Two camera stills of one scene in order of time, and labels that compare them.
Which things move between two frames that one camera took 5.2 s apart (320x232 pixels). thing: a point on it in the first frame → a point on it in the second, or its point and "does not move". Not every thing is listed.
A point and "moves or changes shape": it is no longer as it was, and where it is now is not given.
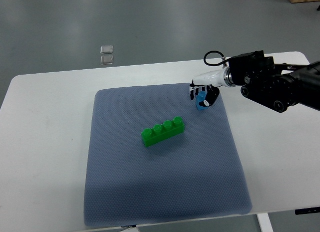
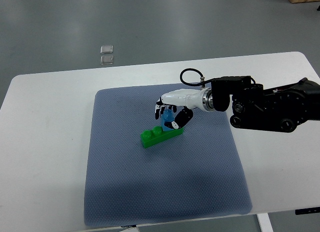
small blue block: (200, 97) moves or changes shape
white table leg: (265, 223) does not move
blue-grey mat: (152, 155) does not move
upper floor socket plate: (106, 49) does not move
